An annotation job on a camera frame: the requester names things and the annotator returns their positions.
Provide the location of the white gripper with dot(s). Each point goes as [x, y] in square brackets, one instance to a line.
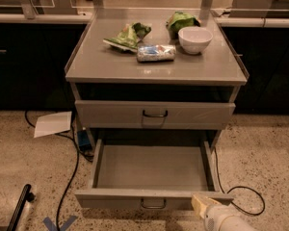
[219, 218]

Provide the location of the grey drawer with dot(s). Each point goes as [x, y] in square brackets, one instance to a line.
[154, 115]
[137, 175]

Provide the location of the grey top drawer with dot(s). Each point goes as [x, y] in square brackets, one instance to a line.
[154, 115]

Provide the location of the grey drawer cabinet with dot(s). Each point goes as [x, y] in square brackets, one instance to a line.
[98, 71]

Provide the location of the blue power box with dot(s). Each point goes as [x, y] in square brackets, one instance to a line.
[83, 141]

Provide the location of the silver blue snack bag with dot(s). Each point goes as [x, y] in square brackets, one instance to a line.
[156, 53]

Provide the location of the white ceramic bowl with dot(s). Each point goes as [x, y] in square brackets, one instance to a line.
[194, 39]

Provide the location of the white paper sheet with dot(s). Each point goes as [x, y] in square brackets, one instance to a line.
[52, 124]

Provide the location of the dark counter right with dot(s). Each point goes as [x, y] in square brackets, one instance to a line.
[263, 47]

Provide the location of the dark counter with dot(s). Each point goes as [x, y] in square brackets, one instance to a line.
[263, 47]
[33, 57]

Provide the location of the green chip bag flat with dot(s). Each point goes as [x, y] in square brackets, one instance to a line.
[129, 37]

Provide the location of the crumpled green chip bag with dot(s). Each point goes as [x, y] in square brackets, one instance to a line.
[178, 21]

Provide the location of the dark counter left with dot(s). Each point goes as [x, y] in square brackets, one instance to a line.
[33, 57]

